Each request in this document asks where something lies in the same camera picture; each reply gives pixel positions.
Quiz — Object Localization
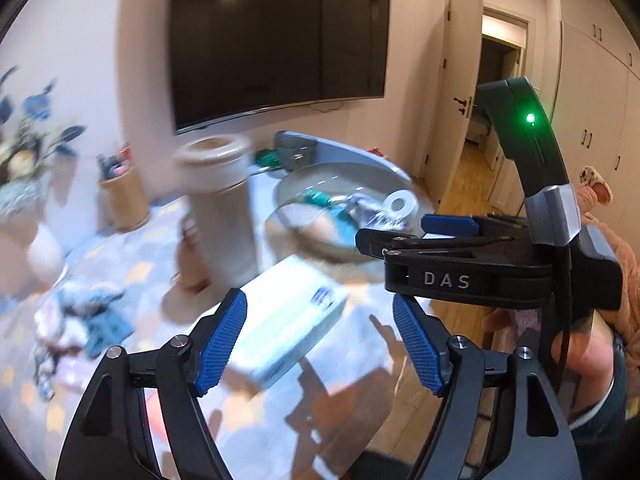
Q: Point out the white tape roll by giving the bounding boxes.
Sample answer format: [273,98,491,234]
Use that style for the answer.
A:
[382,190,420,226]

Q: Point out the artificial flowers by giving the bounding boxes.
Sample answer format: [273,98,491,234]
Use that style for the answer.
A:
[0,65,86,216]

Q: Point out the dark striped sock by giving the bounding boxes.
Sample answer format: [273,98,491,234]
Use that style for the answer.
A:
[34,345,57,402]

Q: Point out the white wardrobe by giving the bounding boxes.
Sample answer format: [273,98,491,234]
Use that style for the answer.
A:
[550,0,640,201]

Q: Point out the white and blue box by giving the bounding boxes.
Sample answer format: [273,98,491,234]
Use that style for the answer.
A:
[227,255,351,391]

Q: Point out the red packet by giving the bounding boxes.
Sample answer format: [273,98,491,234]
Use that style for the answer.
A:
[144,390,168,461]

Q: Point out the beige cylinder container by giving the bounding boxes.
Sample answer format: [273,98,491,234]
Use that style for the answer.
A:
[172,135,258,291]

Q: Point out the bunch of pens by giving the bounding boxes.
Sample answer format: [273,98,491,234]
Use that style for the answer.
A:
[97,142,133,181]

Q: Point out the wooden pen holder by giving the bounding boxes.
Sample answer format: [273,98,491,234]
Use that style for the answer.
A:
[97,167,151,233]

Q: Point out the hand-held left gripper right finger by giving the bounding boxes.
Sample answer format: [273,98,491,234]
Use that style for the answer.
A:
[392,294,581,480]

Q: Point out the person's right hand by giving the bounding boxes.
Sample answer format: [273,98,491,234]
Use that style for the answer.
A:
[481,307,617,392]

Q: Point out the round grey basin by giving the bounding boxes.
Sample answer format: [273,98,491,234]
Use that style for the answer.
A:
[262,162,436,261]

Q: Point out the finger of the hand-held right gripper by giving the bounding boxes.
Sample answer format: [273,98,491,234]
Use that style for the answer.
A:
[421,212,531,241]
[356,227,531,263]

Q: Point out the grey plush item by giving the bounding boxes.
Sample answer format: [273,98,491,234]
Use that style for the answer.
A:
[35,280,126,321]

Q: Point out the black wall television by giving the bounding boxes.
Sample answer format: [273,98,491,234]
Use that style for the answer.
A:
[167,0,391,136]

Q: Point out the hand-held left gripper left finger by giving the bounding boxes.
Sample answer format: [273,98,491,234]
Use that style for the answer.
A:
[55,287,248,480]

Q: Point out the white door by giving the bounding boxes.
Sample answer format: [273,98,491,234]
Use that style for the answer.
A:
[420,0,483,211]

